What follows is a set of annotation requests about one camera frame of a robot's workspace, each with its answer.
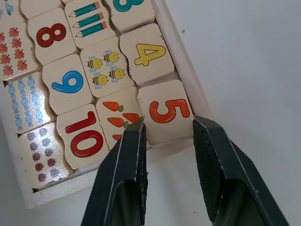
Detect blue figures picture tile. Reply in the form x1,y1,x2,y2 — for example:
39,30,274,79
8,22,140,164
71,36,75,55
0,0,26,31

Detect carrots picture tile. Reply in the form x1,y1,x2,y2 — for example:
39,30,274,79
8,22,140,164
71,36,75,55
95,85,144,150

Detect bees picture tile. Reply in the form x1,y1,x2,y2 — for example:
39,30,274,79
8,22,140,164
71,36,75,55
79,35,135,98

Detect pencils picture tile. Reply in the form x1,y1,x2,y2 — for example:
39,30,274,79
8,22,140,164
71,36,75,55
63,0,118,50

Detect orange number five tile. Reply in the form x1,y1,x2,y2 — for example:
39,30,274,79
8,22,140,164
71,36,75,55
137,79,195,145

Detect yellow number four tile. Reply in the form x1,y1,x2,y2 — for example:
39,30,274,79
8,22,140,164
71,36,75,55
119,23,175,86

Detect blue number nine tile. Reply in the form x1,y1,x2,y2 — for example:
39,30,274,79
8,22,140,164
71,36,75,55
41,53,94,116

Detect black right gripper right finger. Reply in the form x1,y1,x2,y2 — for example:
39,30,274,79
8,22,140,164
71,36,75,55
192,115,290,226

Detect orange leaves picture tile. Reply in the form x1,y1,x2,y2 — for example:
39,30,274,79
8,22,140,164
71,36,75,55
0,22,40,81

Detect ladybugs picture tile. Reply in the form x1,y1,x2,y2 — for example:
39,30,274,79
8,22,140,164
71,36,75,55
17,121,74,189

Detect dark red number eight tile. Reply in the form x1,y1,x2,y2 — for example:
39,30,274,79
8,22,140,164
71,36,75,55
27,7,79,65

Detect white wooden puzzle board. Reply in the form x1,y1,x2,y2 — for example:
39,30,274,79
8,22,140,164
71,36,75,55
0,0,214,210

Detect blue candies picture tile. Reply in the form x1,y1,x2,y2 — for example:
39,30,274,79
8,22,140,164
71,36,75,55
3,71,56,135

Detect red number ten tile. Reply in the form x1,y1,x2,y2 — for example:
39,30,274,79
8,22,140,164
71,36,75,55
55,103,111,170

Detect plain cream tile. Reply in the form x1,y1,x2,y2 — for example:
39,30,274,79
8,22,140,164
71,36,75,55
19,0,64,20

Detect teal number three tile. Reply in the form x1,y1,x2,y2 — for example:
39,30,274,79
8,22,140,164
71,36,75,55
103,0,157,33

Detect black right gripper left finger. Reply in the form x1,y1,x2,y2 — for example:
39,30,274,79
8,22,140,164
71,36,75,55
80,120,149,226

